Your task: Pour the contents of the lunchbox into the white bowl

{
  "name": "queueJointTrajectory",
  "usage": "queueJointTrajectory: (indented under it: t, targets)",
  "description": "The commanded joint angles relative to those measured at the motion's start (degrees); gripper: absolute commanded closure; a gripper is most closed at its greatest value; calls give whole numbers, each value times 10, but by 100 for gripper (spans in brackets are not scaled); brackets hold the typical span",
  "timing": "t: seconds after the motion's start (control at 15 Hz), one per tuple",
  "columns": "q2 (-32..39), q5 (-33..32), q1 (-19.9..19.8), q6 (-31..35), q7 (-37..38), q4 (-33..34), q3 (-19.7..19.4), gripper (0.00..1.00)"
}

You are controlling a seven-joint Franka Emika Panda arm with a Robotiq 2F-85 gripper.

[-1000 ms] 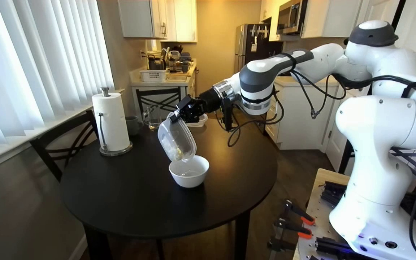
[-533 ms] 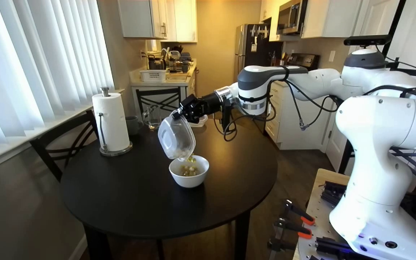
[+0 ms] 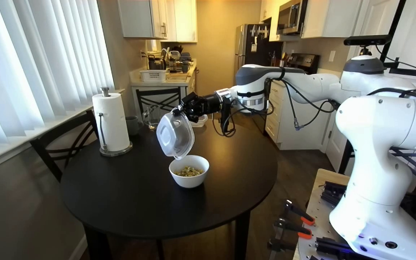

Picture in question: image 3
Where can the yellow candy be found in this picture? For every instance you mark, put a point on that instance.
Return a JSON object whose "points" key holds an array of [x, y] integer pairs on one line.
{"points": [[194, 173], [183, 171]]}

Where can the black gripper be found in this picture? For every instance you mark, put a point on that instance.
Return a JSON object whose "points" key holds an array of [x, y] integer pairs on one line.
{"points": [[209, 105]]}

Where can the stainless steel refrigerator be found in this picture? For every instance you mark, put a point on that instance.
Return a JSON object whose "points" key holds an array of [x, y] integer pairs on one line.
{"points": [[256, 46]]}

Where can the metal paper towel holder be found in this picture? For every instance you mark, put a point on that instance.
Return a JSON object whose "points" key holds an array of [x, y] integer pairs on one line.
{"points": [[106, 90]]}

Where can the white dish tray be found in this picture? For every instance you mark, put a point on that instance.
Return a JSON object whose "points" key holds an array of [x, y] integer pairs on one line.
{"points": [[154, 76]]}

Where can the white kitchen counter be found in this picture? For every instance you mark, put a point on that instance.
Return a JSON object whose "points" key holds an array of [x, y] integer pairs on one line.
{"points": [[145, 88]]}

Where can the white door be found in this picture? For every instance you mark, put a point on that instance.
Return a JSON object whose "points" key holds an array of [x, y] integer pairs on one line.
{"points": [[411, 30]]}

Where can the black camera bar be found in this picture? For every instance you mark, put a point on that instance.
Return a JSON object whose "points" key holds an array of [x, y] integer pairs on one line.
{"points": [[367, 40]]}

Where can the black camera stand pole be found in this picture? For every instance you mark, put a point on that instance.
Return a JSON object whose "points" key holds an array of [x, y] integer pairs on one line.
{"points": [[393, 24]]}

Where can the small white plastic container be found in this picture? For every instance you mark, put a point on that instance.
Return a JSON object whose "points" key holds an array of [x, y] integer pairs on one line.
{"points": [[201, 124]]}

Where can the white kitchen base cabinet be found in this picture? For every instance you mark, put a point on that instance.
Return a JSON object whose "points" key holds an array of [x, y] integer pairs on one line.
{"points": [[310, 138]]}

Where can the clear drinking glass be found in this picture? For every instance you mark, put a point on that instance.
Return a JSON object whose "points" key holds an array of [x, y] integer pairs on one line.
{"points": [[149, 121]]}

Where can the clear plastic lunchbox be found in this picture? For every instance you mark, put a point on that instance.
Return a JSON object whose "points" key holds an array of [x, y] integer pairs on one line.
{"points": [[174, 135]]}

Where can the black coffee maker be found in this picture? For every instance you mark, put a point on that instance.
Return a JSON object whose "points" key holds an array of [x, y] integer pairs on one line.
{"points": [[162, 56]]}

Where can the white vertical window blinds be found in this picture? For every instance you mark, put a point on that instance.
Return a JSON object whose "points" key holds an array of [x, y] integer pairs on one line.
{"points": [[35, 63]]}

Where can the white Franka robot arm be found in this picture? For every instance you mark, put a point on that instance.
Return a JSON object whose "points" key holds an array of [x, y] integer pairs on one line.
{"points": [[386, 140]]}

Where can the white paper towel roll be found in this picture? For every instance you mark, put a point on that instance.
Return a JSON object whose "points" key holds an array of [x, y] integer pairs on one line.
{"points": [[112, 121]]}

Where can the white ceramic bowl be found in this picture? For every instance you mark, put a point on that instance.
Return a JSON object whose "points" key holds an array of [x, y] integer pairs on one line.
{"points": [[188, 181]]}

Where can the black table leg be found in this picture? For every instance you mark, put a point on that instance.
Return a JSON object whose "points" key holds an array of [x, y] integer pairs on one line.
{"points": [[242, 236], [161, 249], [97, 244]]}

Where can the black box on bench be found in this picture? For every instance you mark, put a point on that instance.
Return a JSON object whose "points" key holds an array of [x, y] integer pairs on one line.
{"points": [[333, 193]]}

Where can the black wooden chair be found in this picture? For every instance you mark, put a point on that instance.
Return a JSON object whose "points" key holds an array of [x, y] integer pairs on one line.
{"points": [[159, 99], [58, 154]]}

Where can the white wall cabinet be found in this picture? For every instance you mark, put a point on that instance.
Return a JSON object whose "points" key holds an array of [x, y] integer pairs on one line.
{"points": [[181, 21], [141, 18]]}

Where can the stainless steel microwave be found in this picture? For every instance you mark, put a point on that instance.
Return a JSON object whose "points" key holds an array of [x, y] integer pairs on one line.
{"points": [[292, 17]]}

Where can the light wooden work bench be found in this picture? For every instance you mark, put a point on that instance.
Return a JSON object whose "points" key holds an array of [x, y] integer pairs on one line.
{"points": [[314, 203]]}

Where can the orange tipped black clamp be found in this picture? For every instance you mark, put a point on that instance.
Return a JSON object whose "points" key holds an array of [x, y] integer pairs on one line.
{"points": [[292, 228], [298, 212]]}

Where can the black kitchen stove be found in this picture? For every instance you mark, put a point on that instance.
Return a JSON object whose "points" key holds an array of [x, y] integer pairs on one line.
{"points": [[304, 63]]}

